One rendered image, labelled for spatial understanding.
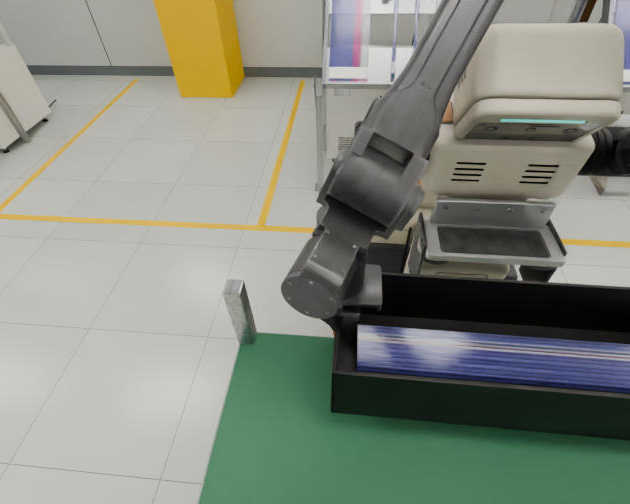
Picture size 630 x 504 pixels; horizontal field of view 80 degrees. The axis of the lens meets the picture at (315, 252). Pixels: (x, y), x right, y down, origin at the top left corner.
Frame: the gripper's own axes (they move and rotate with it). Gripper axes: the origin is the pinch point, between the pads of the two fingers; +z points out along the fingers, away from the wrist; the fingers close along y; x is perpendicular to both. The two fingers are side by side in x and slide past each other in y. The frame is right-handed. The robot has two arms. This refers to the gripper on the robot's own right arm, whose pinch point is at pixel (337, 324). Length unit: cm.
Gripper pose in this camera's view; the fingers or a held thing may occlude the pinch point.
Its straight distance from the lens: 53.7
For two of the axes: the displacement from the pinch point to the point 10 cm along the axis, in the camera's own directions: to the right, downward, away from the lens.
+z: 0.1, 7.1, 7.0
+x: 1.0, -7.0, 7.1
